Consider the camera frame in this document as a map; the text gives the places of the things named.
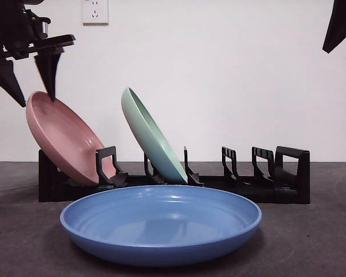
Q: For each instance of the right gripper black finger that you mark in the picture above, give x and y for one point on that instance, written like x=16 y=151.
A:
x=340 y=26

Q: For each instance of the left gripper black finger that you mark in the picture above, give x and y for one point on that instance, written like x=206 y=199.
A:
x=4 y=78
x=47 y=72

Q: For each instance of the pink round plate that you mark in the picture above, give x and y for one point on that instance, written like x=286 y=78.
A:
x=60 y=130

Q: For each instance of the green round plate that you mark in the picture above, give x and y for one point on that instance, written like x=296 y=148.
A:
x=150 y=138

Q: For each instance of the blue round plate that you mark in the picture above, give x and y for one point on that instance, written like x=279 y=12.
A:
x=161 y=231

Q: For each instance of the black plastic plate rack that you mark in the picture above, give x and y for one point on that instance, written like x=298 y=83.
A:
x=291 y=193

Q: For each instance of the white wall socket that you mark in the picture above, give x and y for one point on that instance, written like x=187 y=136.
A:
x=95 y=14

